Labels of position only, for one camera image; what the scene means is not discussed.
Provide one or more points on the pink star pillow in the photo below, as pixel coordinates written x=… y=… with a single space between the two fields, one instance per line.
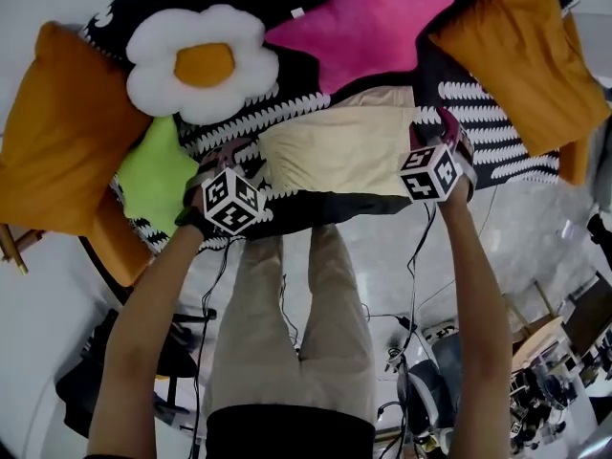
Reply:
x=363 y=27

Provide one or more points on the black white patterned sofa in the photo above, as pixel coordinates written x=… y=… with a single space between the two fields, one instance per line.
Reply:
x=334 y=213

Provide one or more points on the person's left hand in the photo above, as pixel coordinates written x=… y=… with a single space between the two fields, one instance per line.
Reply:
x=193 y=213

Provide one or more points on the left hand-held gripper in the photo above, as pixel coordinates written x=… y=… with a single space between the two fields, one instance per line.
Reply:
x=232 y=203

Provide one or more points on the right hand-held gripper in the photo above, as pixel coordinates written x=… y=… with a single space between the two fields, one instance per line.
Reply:
x=428 y=180

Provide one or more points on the green star pillow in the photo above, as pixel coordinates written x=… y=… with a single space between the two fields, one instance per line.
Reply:
x=153 y=180

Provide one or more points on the person's beige trousers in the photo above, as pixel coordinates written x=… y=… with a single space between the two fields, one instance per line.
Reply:
x=334 y=333

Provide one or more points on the person's black shirt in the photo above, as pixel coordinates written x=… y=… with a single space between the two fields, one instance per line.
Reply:
x=287 y=435

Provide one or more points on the white flower pillow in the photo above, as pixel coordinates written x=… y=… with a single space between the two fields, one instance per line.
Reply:
x=153 y=79

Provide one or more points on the black office chair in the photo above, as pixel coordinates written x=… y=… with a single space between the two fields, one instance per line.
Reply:
x=79 y=390

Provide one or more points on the person's left forearm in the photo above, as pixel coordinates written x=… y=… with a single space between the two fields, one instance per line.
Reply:
x=143 y=333

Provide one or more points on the wooden shelf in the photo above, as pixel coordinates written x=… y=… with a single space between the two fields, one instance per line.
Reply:
x=14 y=251

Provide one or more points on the wooden table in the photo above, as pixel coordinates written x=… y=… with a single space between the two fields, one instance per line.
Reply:
x=540 y=337

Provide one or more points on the orange bolster cushion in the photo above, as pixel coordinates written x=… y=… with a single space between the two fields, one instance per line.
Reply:
x=576 y=160
x=119 y=246

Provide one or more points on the cream cloth garment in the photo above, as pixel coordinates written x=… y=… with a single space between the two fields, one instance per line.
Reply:
x=334 y=151

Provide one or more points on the orange square cushion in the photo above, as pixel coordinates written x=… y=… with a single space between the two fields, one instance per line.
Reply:
x=62 y=127
x=516 y=55

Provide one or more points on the person's right forearm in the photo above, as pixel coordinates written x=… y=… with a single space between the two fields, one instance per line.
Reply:
x=478 y=313

